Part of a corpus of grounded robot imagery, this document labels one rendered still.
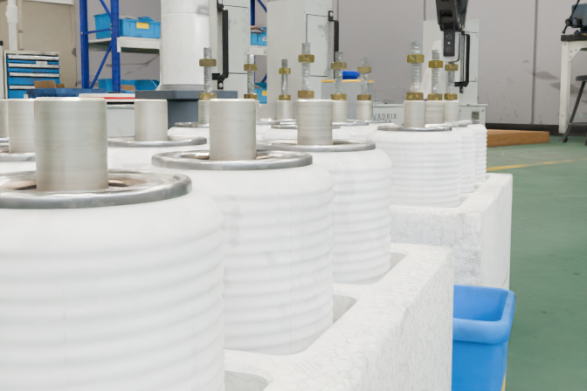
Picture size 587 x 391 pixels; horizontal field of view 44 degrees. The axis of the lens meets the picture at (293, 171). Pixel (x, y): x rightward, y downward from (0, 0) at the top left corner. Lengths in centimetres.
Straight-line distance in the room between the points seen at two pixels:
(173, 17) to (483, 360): 98
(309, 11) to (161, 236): 351
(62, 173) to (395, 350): 18
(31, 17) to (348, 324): 703
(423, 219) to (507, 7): 615
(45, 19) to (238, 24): 416
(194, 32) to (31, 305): 119
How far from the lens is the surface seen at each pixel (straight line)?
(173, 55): 138
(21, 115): 40
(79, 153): 23
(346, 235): 41
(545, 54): 656
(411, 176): 71
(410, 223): 68
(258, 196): 30
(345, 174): 41
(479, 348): 56
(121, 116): 299
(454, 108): 97
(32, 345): 20
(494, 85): 680
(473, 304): 66
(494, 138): 470
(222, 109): 33
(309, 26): 368
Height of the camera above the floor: 28
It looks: 6 degrees down
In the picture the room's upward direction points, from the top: straight up
